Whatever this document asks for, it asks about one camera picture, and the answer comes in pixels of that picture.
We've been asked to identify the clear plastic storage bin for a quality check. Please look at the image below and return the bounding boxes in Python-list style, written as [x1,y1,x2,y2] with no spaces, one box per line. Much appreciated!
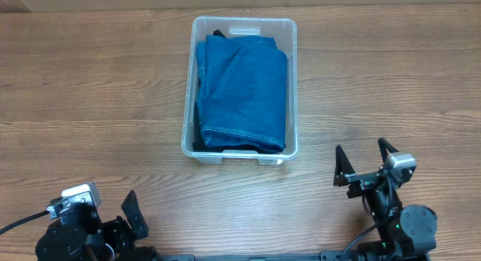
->
[181,16,299,165]

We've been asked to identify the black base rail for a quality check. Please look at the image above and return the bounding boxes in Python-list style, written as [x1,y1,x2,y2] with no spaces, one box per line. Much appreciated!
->
[150,245,431,261]

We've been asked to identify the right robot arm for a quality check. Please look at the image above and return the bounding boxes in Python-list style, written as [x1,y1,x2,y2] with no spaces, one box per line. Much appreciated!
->
[333,138,437,260]

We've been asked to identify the blue denim jeans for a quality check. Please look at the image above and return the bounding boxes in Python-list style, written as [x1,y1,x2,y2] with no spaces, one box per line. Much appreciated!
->
[196,34,288,153]

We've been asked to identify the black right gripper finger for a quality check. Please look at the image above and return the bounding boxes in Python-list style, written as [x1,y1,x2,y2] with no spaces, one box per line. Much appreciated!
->
[333,145,355,187]
[377,138,398,162]

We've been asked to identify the black garment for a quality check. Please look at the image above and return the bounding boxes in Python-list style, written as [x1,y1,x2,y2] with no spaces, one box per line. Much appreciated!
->
[192,41,219,152]

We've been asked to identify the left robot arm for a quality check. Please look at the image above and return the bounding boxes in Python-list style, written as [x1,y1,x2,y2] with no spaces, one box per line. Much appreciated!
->
[35,183,196,261]

